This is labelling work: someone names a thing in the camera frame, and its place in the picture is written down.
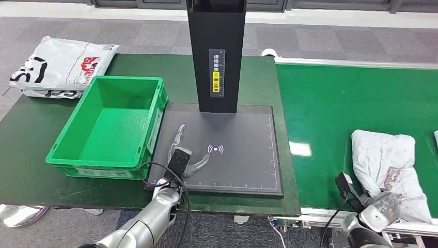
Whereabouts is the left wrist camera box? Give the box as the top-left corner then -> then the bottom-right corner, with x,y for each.
166,147 -> 193,179

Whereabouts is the black scanner column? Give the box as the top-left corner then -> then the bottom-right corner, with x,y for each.
186,0 -> 247,114

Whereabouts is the black yellow column label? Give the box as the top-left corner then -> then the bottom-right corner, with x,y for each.
209,48 -> 226,98

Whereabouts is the dark grey scanner platform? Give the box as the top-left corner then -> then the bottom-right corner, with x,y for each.
145,102 -> 285,198

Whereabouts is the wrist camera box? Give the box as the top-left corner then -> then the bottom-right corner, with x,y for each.
166,147 -> 193,179
334,172 -> 365,213

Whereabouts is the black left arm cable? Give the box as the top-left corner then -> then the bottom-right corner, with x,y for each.
138,161 -> 192,248

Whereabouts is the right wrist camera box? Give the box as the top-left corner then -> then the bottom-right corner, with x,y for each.
334,172 -> 365,213

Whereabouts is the shiny silver base plate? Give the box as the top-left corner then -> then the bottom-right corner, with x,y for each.
0,205 -> 49,228

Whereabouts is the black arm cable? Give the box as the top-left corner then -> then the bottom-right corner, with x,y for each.
138,161 -> 192,248
320,195 -> 350,248

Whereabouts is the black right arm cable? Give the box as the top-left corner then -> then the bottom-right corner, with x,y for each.
320,195 -> 350,248

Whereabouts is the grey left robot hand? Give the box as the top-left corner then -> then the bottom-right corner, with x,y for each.
167,123 -> 211,179

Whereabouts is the aluminium conveyor frame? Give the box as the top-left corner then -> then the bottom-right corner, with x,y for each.
273,57 -> 438,238

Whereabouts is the dark window frame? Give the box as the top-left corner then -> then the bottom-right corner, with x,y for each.
85,0 -> 438,12

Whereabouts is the thin white cable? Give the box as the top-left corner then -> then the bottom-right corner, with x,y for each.
270,221 -> 286,248

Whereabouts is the white poly parcel black print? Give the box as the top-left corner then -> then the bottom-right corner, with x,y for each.
21,88 -> 84,100

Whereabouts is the white crate side label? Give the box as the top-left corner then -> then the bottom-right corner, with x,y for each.
147,107 -> 164,154

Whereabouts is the green plastic crate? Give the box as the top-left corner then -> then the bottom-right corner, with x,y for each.
45,75 -> 169,181

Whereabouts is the green conveyor belt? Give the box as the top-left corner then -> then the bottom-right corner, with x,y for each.
275,63 -> 438,218

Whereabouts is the white poly parcel red logo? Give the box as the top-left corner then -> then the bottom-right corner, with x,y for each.
9,36 -> 120,91

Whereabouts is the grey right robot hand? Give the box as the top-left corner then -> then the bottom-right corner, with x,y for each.
365,191 -> 402,221

